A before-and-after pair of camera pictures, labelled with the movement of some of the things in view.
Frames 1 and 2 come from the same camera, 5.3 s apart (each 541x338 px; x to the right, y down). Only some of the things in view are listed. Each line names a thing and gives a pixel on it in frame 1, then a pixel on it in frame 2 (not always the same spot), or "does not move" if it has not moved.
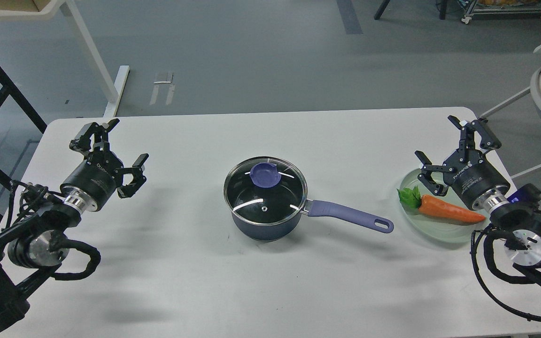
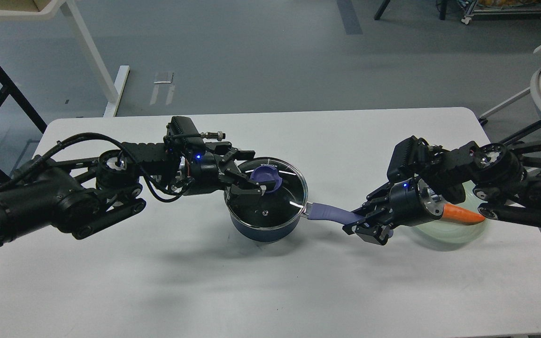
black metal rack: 3,94 does not move
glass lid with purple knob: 265,190 does not move
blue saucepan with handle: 258,232 does not move
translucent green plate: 445,230 does not move
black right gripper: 473,175 -> 412,202
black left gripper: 95,176 -> 205,176
